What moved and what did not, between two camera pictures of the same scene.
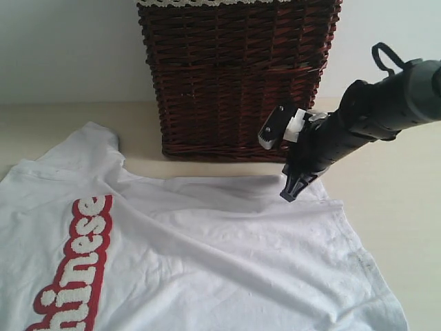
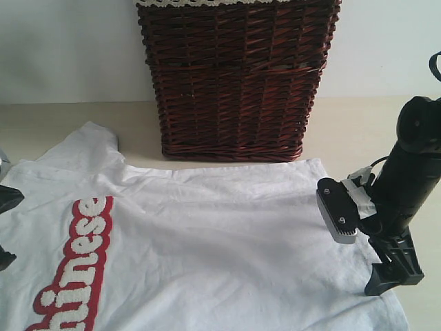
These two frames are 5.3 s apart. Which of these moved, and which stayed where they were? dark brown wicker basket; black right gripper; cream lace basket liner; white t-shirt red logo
Moved: black right gripper
Stayed: white t-shirt red logo; dark brown wicker basket; cream lace basket liner
